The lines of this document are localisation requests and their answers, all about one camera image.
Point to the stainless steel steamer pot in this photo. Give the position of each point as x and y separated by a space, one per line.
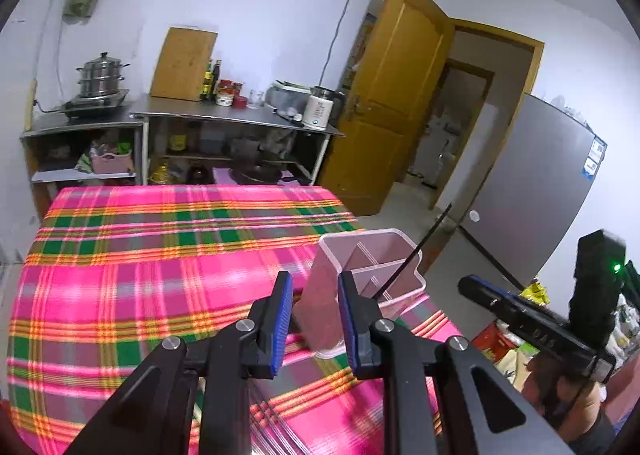
100 76

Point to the dark oil bottle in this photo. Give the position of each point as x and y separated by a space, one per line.
214 81

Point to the person's right hand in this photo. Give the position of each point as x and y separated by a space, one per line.
583 395

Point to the black induction cooker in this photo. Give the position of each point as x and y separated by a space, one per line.
87 107

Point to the yellow wooden door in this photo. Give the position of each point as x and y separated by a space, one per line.
387 105

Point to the drinking glass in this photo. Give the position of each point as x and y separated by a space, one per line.
255 100

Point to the grey refrigerator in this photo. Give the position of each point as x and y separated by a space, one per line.
533 192

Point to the pink plastic utensil caddy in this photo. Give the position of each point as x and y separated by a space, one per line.
372 257

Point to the low grey side cabinet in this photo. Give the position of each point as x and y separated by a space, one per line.
57 149

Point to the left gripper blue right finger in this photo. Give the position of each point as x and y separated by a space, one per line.
358 315

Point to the pink plaid tablecloth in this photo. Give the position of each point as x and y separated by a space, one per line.
115 269

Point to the pink storage basket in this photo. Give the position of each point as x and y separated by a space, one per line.
108 162

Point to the steel kitchen shelf table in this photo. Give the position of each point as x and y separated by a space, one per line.
235 122

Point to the white electric kettle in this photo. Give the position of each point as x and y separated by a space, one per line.
319 107

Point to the clear plastic storage box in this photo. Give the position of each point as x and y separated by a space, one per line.
287 99

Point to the red lidded jar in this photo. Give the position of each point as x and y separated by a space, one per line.
240 102

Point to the black chopstick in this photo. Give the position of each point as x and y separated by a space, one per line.
390 282

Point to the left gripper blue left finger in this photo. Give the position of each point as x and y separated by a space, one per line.
271 315

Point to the wooden cutting board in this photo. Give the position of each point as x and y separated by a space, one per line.
179 72

